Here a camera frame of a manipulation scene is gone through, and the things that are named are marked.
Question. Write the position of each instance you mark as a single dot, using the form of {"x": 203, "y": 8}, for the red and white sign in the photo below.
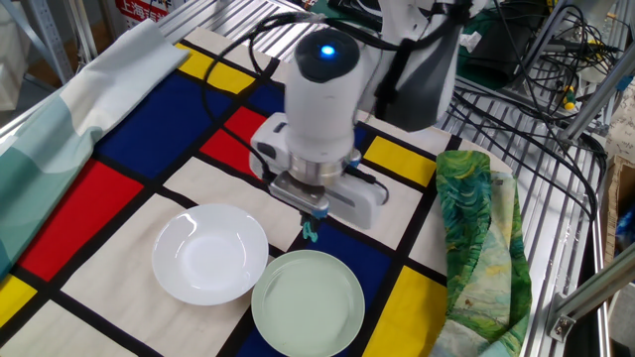
{"x": 141, "y": 10}

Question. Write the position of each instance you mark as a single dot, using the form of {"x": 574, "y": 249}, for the crumpled white paper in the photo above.
{"x": 469, "y": 40}

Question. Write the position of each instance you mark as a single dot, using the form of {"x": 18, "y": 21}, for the teal and white cloth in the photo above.
{"x": 74, "y": 109}

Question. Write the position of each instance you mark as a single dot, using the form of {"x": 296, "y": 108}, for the colour block grid tablecloth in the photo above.
{"x": 149, "y": 139}

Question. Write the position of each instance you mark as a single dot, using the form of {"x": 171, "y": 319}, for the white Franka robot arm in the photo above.
{"x": 322, "y": 114}

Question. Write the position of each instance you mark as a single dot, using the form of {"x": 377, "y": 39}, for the slanted aluminium profile post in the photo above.
{"x": 595, "y": 101}

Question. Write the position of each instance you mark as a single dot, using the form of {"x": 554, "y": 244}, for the pale green plate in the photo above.
{"x": 307, "y": 305}

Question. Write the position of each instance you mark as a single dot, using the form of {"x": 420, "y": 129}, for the green painting print cloth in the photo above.
{"x": 481, "y": 248}

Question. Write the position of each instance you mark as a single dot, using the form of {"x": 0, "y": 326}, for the teal plastic clamp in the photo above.
{"x": 310, "y": 233}

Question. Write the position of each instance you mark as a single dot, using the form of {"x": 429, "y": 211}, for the open cardboard box edge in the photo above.
{"x": 617, "y": 208}

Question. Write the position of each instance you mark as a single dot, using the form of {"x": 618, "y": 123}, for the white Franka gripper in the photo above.
{"x": 357, "y": 201}

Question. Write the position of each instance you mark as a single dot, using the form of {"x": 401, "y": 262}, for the black bag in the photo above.
{"x": 501, "y": 54}

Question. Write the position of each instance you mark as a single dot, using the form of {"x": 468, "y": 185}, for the white plate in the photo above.
{"x": 210, "y": 254}

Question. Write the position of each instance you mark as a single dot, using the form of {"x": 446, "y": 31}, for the aluminium beam with bracket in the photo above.
{"x": 590, "y": 297}

